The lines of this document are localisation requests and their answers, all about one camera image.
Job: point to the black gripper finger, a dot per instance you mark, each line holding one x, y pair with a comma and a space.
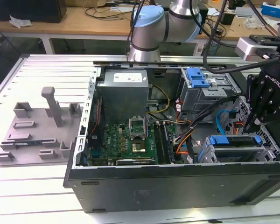
275, 115
252, 93

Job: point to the hard disk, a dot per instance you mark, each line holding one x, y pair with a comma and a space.
220, 140

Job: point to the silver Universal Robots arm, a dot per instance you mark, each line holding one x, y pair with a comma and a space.
151, 28

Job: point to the metal disk bay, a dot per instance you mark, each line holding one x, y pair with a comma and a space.
270, 151

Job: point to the metal optical drive cage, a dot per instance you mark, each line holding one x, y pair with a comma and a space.
200, 100

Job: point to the blue plastic drive latch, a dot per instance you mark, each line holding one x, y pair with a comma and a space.
196, 78

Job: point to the small white box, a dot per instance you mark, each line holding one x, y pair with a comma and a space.
276, 25

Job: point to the white power adapter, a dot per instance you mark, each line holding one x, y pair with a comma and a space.
200, 50

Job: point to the clear plastic bag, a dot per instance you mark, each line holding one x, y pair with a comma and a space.
254, 23

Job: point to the blue cardboard box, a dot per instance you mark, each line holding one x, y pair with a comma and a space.
275, 10

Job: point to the small black box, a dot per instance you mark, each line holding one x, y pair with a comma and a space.
227, 18

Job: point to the flat silver box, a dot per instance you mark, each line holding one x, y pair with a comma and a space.
245, 11

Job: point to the RAM stick in motherboard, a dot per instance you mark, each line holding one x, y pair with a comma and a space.
168, 144

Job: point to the black RAM slot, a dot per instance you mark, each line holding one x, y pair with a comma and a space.
158, 144

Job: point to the black open PC case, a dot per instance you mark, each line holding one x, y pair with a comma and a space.
177, 191

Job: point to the CPU socket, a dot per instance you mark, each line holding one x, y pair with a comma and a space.
138, 147

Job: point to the gray power supply unit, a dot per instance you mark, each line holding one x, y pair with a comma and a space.
121, 98

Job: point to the black graphics card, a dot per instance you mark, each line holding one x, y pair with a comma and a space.
135, 161

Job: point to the green motherboard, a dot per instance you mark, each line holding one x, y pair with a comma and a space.
114, 140

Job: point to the wooden workbench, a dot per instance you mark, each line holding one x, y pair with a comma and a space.
72, 25

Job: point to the gray parts rack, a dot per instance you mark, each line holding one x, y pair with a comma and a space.
37, 130

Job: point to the black computer tower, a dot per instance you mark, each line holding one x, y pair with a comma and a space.
37, 11

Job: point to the RAM stick with blue label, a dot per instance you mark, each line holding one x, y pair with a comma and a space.
25, 142

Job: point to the crumpled white plastic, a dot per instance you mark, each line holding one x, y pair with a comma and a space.
19, 22

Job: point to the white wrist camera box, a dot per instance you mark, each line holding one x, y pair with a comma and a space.
246, 47

